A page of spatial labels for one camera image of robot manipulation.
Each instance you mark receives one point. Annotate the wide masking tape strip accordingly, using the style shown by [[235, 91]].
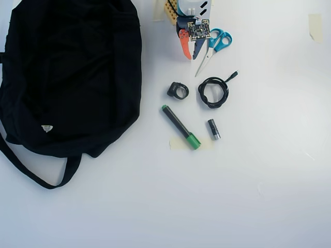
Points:
[[207, 144]]

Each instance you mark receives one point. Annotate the white teal grey robot arm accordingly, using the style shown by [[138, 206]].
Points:
[[191, 6]]

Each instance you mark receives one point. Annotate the yellow perforated block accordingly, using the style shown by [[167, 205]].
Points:
[[170, 13]]

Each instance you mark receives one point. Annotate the black fabric bag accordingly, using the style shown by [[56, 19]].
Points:
[[64, 77]]

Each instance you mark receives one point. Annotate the small black silver cylinder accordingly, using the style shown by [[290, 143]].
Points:
[[214, 129]]

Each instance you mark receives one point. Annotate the bare camera circuit board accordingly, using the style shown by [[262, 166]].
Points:
[[197, 30]]

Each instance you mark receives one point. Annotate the grey-blue gripper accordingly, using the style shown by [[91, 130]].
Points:
[[184, 35]]

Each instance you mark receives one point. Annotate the black marker with green cap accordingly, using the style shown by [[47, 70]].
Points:
[[178, 125]]

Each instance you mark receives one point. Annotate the masking tape piece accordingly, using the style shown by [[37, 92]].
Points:
[[158, 11], [316, 27]]

